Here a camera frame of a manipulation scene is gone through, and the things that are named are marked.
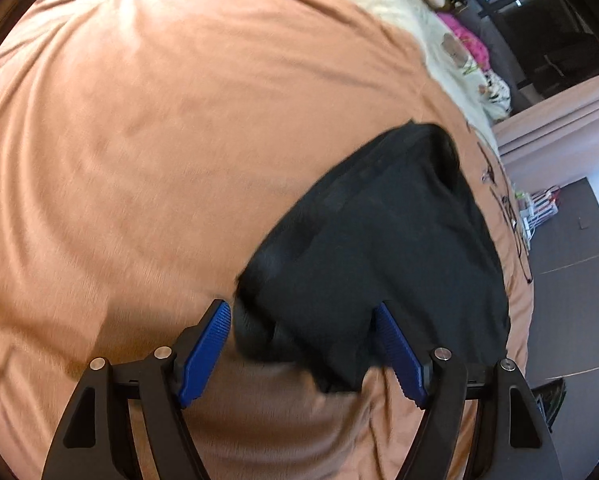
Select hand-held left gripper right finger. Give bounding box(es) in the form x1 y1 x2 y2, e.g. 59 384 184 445
372 301 563 480

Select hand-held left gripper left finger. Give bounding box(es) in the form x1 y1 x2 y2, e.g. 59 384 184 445
42 300 232 480

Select black pants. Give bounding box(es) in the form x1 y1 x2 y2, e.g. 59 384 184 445
233 121 511 395

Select dark floor object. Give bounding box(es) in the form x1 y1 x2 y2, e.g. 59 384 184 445
532 379 567 432

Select red and white boxes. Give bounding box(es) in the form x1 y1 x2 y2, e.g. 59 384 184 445
511 185 563 252

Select orange blanket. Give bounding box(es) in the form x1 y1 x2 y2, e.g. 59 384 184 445
0 0 536 480

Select pink curtain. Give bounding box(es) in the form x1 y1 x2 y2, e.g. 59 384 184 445
493 66 599 182

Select grey sofa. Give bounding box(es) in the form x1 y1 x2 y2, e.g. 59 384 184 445
454 0 536 113

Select pink plush toy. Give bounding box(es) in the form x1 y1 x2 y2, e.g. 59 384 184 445
437 10 491 70

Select cream printed quilt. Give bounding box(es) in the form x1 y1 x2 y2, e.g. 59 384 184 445
309 0 511 123

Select dark window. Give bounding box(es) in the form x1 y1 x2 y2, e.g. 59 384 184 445
459 0 599 97

